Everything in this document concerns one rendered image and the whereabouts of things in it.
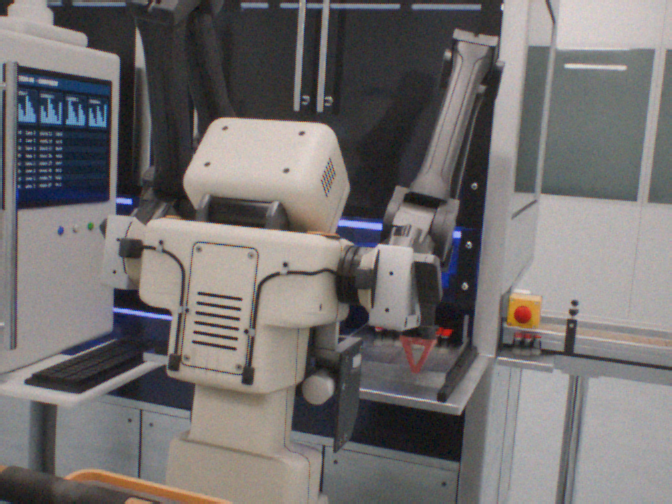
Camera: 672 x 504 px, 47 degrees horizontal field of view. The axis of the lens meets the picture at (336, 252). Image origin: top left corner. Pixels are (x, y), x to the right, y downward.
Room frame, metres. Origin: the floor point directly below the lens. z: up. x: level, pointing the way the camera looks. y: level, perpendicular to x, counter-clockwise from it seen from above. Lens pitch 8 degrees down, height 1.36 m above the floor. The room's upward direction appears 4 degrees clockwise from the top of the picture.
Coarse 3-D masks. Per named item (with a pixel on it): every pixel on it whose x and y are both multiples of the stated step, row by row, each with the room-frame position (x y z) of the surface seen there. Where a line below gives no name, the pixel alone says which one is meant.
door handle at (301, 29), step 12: (300, 0) 1.91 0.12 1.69; (300, 12) 1.91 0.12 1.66; (300, 24) 1.91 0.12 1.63; (300, 36) 1.91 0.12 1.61; (300, 48) 1.91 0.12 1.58; (300, 60) 1.91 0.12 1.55; (300, 72) 1.91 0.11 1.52; (300, 84) 1.91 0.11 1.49; (300, 96) 1.91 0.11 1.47; (300, 108) 1.91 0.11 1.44
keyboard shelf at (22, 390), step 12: (48, 360) 1.80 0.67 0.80; (60, 360) 1.80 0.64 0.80; (12, 372) 1.69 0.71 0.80; (24, 372) 1.69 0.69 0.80; (132, 372) 1.74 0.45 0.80; (144, 372) 1.78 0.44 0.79; (12, 384) 1.59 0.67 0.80; (24, 384) 1.60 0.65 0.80; (108, 384) 1.64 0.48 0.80; (120, 384) 1.69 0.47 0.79; (24, 396) 1.57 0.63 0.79; (36, 396) 1.56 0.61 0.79; (48, 396) 1.55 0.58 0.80; (60, 396) 1.55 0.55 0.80; (72, 396) 1.54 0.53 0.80; (84, 396) 1.56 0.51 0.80; (96, 396) 1.60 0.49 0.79
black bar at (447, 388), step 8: (472, 352) 1.75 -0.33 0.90; (464, 360) 1.68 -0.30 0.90; (456, 368) 1.61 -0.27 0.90; (464, 368) 1.63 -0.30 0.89; (456, 376) 1.55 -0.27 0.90; (448, 384) 1.49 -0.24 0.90; (456, 384) 1.54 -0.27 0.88; (440, 392) 1.44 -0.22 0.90; (448, 392) 1.46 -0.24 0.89; (440, 400) 1.44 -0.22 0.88
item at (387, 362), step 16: (352, 336) 1.78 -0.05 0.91; (368, 336) 1.91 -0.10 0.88; (368, 352) 1.76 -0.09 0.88; (384, 352) 1.77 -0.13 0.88; (400, 352) 1.77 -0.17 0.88; (416, 352) 1.78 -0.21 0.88; (432, 352) 1.79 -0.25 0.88; (448, 352) 1.80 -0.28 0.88; (464, 352) 1.77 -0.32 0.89; (368, 368) 1.57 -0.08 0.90; (384, 368) 1.56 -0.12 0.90; (400, 368) 1.55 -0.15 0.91; (432, 368) 1.66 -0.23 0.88; (448, 368) 1.55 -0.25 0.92; (416, 384) 1.54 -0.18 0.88; (432, 384) 1.53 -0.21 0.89
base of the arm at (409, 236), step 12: (396, 228) 1.13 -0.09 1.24; (408, 228) 1.11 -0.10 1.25; (420, 228) 1.12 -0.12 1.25; (384, 240) 1.11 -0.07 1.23; (396, 240) 1.09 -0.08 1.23; (408, 240) 1.09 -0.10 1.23; (420, 240) 1.10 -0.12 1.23; (360, 252) 1.08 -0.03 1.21; (420, 252) 1.08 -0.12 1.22; (432, 252) 1.12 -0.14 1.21; (420, 264) 1.05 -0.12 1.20; (432, 264) 1.04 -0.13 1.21; (420, 276) 1.06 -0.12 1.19; (432, 276) 1.05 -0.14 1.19; (420, 288) 1.08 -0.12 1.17; (432, 288) 1.07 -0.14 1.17; (420, 300) 1.09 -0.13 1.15; (432, 300) 1.08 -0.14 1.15
